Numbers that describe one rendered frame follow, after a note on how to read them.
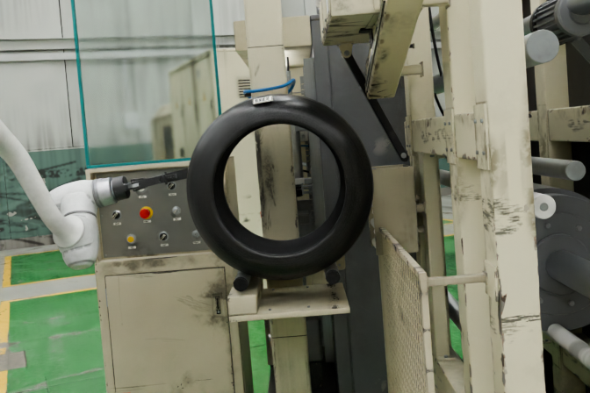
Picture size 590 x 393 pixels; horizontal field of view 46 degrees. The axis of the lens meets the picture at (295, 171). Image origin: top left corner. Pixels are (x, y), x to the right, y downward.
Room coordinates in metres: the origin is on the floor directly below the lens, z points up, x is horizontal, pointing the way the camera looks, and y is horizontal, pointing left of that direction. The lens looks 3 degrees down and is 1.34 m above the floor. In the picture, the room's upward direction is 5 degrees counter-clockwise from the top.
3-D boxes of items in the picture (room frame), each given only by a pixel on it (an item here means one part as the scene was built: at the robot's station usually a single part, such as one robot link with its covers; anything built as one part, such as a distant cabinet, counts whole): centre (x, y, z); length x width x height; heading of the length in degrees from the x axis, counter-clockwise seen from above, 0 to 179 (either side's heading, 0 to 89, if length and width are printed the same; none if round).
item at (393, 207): (2.48, -0.33, 1.05); 0.20 x 0.15 x 0.30; 0
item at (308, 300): (2.26, 0.05, 0.80); 0.37 x 0.36 x 0.02; 90
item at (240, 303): (2.27, 0.19, 0.84); 0.36 x 0.09 x 0.06; 0
